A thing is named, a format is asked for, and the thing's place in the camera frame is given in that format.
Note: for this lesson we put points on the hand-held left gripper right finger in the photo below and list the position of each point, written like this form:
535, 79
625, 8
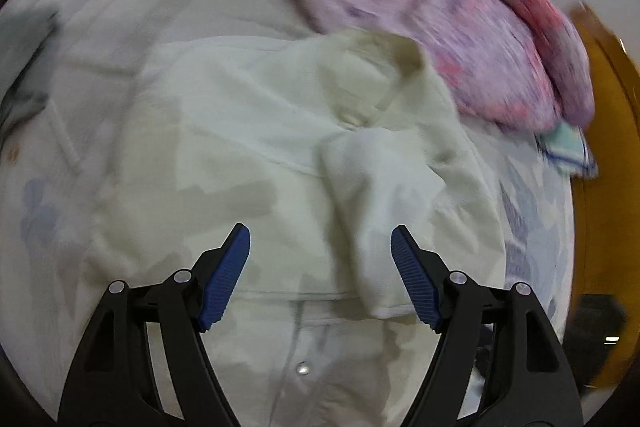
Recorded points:
413, 277

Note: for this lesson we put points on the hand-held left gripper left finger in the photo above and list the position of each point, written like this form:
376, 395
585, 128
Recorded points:
226, 277

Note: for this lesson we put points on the cream white shirt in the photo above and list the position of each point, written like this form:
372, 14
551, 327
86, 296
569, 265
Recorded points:
280, 142

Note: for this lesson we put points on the dark box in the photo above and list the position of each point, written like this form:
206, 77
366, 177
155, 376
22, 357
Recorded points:
602, 314

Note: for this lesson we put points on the light blue checked cloth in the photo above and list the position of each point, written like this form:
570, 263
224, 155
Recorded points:
567, 149

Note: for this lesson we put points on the pink floral blanket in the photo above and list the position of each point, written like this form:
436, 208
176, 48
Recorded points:
425, 7

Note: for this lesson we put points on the grey cloth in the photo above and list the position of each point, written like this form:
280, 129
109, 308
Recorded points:
22, 62

